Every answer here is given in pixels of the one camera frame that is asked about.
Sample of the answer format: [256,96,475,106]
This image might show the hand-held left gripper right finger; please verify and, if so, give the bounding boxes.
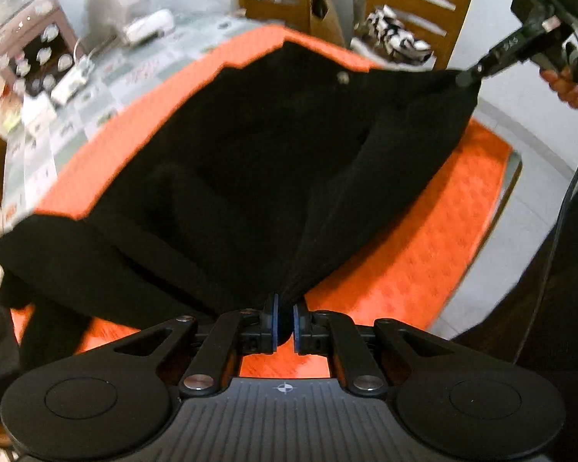
[293,301,458,397]

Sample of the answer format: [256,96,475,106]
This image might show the white plastic-wrapped appliance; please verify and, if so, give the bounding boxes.
[84,0,244,49]

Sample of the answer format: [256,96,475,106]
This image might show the white tissue box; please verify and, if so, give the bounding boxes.
[22,91,59,128]

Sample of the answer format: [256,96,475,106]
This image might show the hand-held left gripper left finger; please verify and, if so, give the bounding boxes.
[114,293,280,398]

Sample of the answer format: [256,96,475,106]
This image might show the black pants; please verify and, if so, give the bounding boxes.
[0,41,482,347]

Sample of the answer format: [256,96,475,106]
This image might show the person's right hand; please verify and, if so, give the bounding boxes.
[539,50,578,109]

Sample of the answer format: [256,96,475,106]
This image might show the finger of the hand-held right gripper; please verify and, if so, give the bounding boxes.
[455,55,504,88]

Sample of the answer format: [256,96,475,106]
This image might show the checkered tablecloth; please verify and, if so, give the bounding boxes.
[0,10,290,213]

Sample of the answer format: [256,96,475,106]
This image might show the person's dark clothing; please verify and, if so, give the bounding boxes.
[443,168,578,462]

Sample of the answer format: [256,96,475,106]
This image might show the white power strip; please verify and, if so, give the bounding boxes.
[50,55,94,104]

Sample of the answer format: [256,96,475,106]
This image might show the orange patterned mat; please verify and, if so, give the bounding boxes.
[10,26,514,378]

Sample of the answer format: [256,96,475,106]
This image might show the brown water dispenser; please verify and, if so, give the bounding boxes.
[0,0,80,97]

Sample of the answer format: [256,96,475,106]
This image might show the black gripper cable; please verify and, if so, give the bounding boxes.
[511,101,578,364]

